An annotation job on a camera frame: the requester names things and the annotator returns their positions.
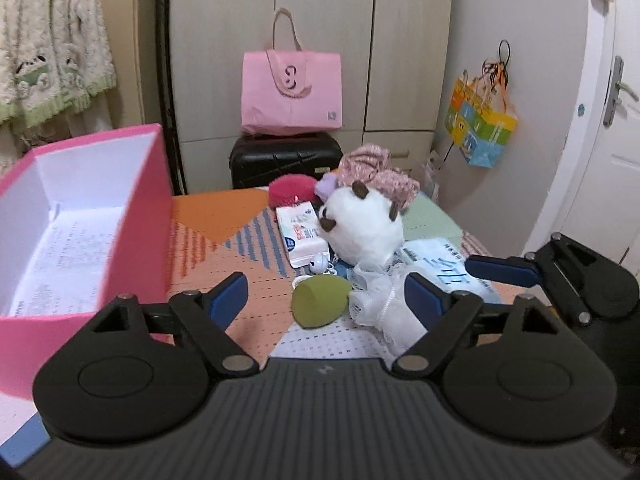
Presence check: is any patchwork knitted blanket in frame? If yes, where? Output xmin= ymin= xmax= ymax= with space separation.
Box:
xmin=0 ymin=186 xmax=551 ymax=468

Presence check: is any lilac plush toy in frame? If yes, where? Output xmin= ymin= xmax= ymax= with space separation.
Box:
xmin=314 ymin=171 xmax=341 ymax=203

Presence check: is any pink storage box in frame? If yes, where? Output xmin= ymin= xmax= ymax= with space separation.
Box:
xmin=1 ymin=125 xmax=172 ymax=399

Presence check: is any white wet wipes pack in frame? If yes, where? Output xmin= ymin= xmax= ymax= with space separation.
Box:
xmin=276 ymin=202 xmax=330 ymax=269

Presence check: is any white panda plush toy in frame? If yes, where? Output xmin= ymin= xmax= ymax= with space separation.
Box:
xmin=318 ymin=181 xmax=405 ymax=266

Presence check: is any silver door handle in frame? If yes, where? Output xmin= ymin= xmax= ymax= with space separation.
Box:
xmin=602 ymin=55 xmax=639 ymax=128

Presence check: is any pink tote bag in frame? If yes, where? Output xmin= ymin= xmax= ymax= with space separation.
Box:
xmin=241 ymin=34 xmax=343 ymax=136

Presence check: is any beige wardrobe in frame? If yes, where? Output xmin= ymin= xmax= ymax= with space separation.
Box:
xmin=168 ymin=0 xmax=451 ymax=193

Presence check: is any white keychain charm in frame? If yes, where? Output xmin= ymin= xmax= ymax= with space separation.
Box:
xmin=308 ymin=254 xmax=337 ymax=275

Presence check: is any blue tissue pack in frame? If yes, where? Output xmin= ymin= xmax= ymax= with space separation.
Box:
xmin=396 ymin=237 xmax=501 ymax=304

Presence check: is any cream knitted cardigan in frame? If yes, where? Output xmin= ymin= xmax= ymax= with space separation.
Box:
xmin=1 ymin=0 xmax=117 ymax=128

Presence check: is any magenta fluffy pompom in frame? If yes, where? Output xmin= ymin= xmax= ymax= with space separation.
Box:
xmin=268 ymin=174 xmax=320 ymax=209

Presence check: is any green makeup sponge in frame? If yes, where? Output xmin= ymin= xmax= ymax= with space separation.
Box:
xmin=291 ymin=275 xmax=352 ymax=330

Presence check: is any black suitcase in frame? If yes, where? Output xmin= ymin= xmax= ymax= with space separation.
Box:
xmin=229 ymin=132 xmax=343 ymax=188

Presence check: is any colourful paper gift bag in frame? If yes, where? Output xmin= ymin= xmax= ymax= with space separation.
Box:
xmin=445 ymin=39 xmax=518 ymax=169

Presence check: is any white door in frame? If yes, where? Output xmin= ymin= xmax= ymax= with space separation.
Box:
xmin=562 ymin=0 xmax=639 ymax=276

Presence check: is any pink floral cloth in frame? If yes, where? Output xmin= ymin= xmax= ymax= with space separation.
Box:
xmin=337 ymin=144 xmax=420 ymax=210

